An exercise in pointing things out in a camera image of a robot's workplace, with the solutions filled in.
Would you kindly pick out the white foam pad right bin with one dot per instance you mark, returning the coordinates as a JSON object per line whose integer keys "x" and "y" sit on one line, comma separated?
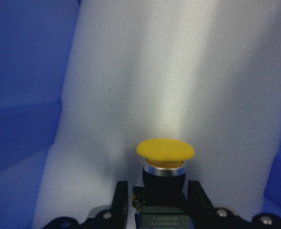
{"x": 207, "y": 72}

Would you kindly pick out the yellow push button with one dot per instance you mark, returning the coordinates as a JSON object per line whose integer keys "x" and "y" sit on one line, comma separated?
{"x": 161, "y": 203}

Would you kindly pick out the right blue plastic bin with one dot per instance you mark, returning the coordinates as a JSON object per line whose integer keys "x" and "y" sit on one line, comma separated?
{"x": 36, "y": 39}

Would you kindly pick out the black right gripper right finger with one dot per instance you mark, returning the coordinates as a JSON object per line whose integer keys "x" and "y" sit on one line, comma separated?
{"x": 199, "y": 203}

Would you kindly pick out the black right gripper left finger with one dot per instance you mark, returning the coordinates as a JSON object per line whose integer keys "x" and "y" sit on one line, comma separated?
{"x": 119, "y": 205}

